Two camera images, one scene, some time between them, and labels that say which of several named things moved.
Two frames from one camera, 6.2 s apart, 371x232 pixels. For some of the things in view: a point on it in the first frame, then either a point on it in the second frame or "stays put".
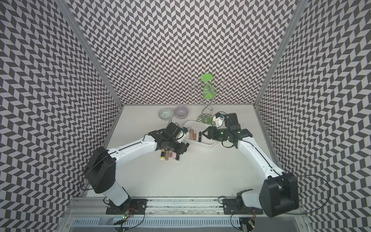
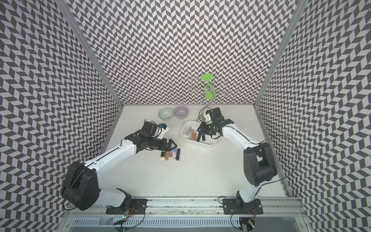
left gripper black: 179,151 -> 163,147
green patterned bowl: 165,114 stays put
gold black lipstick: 163,153 stays put
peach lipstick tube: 191,134 stays put
